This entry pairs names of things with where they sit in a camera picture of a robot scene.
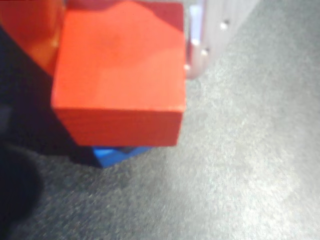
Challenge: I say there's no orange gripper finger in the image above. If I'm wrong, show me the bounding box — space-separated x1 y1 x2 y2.
0 0 68 75

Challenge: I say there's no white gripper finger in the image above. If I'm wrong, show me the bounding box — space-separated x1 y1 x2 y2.
185 0 263 81

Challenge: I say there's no red cube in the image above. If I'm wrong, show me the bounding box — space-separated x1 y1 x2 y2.
50 0 188 149

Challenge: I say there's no blue cube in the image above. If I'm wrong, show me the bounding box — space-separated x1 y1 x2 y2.
91 145 154 169

